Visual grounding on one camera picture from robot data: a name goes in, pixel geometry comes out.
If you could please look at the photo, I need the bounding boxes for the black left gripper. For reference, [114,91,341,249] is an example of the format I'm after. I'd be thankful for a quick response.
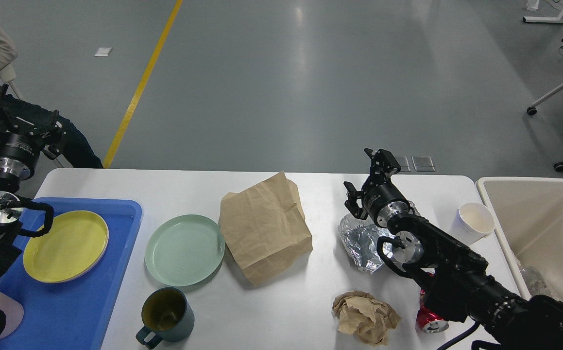
[0,84,64,178]

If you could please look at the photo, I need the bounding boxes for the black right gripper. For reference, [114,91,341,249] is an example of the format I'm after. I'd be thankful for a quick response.
[343,148,410,228]

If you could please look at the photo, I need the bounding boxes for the white paper cup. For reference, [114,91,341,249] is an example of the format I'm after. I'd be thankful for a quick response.
[450,202,496,246]

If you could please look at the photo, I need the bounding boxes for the light green plate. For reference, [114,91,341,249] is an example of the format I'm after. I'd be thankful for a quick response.
[144,214,225,287]

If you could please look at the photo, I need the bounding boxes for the dark teal mug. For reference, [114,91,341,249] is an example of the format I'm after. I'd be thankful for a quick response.
[135,287,195,350]

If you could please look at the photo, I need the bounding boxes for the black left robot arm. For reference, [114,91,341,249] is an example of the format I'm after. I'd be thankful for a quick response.
[0,84,67,278]

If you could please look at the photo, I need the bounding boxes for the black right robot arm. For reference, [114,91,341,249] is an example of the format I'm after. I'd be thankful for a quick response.
[344,148,563,350]

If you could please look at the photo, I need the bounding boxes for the floor outlet plate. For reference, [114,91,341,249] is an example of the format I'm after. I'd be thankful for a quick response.
[395,157,436,172]

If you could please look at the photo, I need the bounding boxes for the crumpled aluminium foil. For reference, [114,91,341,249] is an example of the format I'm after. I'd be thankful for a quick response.
[338,203,425,278]

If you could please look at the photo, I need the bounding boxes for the brown paper bag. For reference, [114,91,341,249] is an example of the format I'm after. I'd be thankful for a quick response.
[219,172,313,286]

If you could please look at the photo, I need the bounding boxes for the yellow plate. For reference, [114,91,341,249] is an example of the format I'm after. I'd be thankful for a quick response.
[23,210,110,284]

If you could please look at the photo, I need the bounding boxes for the crumpled brown paper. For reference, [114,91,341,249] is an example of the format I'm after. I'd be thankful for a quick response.
[332,291,402,347]

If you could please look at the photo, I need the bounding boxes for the crushed red can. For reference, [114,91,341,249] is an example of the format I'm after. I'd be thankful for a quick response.
[415,289,449,334]

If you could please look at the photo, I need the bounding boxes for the blue plastic tray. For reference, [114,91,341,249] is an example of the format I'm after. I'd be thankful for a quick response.
[0,197,143,350]

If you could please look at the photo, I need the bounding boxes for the beige plastic bin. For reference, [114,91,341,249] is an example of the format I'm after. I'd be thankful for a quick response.
[476,176,563,301]

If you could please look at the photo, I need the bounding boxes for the white chair base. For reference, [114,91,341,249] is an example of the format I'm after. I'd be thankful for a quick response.
[527,58,563,172]

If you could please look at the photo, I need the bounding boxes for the white desk frame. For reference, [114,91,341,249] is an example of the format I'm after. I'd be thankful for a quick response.
[522,0,563,24]

